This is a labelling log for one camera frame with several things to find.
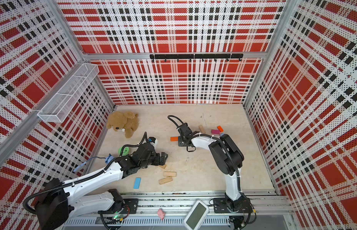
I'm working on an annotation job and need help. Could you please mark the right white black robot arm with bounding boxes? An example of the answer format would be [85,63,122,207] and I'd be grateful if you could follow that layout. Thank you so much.
[168,115,245,212]

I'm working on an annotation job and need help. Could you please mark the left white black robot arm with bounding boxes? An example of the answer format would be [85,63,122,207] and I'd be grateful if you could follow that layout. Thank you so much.
[22,134,168,230]

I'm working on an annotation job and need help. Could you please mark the magenta building block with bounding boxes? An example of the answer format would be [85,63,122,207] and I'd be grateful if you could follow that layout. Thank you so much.
[211,129,221,135]

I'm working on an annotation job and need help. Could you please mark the red-orange building block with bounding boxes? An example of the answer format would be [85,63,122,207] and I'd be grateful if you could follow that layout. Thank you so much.
[217,126,224,133]

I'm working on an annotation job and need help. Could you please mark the green round toy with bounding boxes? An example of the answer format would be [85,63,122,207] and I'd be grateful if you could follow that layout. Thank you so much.
[119,147,130,156]

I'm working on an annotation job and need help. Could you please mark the light blue front block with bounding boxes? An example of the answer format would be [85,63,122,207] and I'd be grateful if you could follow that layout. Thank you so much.
[133,177,141,189]

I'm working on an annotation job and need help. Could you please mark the brown teddy bear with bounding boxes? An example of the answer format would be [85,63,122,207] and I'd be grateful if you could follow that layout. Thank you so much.
[107,111,139,139]

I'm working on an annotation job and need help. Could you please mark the white tablet device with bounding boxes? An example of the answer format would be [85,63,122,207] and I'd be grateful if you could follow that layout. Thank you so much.
[184,200,209,230]

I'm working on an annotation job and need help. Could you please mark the blue toy with cord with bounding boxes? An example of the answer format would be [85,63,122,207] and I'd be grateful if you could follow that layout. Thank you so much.
[73,153,116,173]

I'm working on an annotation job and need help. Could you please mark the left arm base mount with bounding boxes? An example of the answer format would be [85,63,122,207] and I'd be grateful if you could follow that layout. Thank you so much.
[98,198,139,230]

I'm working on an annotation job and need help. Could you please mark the pink block on rail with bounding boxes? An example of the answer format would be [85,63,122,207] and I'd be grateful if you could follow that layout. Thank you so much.
[157,209,165,220]

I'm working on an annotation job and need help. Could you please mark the black hook rail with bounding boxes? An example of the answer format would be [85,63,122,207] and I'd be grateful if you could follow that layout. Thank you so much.
[150,53,244,61]

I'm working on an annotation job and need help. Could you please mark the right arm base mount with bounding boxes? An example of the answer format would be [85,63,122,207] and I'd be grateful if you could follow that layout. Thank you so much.
[209,196,257,230]

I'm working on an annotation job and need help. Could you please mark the white wire mesh basket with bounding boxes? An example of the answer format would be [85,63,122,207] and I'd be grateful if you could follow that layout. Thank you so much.
[38,63,99,123]

